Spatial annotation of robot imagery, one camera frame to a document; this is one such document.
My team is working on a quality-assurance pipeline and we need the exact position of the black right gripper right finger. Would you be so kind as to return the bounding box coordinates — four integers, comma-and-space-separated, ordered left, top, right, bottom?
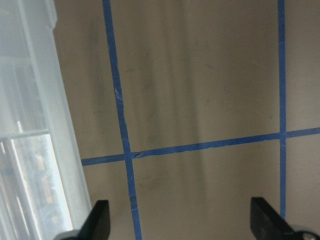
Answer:
250, 197, 303, 240

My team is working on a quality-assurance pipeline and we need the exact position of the clear plastic box lid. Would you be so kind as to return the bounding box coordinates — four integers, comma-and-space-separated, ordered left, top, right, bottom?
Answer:
0, 0, 91, 240

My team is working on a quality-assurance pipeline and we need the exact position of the clear plastic storage box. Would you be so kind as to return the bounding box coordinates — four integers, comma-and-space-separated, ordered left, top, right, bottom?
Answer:
0, 134, 73, 240

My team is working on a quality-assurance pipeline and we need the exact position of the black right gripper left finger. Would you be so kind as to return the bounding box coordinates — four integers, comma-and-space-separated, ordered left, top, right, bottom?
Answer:
77, 200, 111, 240

